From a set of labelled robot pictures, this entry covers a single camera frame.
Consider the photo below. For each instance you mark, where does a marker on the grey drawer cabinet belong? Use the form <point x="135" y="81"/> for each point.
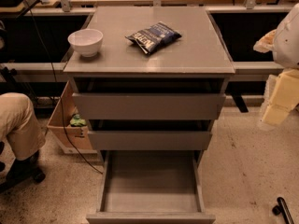
<point x="157" y="83"/>

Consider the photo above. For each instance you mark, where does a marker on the white ceramic bowl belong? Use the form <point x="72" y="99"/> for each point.
<point x="86" y="42"/>

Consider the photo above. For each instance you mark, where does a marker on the grey middle drawer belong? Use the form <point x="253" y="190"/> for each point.
<point x="151" y="140"/>

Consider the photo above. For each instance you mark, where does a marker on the green toy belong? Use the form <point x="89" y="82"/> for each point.
<point x="77" y="121"/>

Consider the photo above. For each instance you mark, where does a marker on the person leg in khaki trousers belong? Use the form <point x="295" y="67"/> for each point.
<point x="19" y="125"/>

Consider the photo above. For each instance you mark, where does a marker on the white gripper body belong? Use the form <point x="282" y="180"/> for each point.
<point x="287" y="46"/>

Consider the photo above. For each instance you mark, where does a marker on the blue chip bag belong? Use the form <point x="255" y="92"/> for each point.
<point x="154" y="37"/>

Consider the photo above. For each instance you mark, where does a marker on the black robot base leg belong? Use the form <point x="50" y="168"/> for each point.
<point x="282" y="209"/>

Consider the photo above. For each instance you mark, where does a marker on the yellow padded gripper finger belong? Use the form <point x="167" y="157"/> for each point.
<point x="265" y="43"/>

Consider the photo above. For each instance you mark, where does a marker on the black shoe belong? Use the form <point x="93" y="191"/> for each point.
<point x="28" y="167"/>

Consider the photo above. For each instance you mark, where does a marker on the grey open bottom drawer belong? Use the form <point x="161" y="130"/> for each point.
<point x="150" y="187"/>

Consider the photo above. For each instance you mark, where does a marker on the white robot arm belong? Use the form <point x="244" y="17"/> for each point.
<point x="286" y="41"/>

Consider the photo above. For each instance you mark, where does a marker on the cardboard box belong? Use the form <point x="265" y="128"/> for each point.
<point x="69" y="138"/>

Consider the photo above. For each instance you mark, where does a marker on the grey top drawer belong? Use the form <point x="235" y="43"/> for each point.
<point x="149" y="106"/>

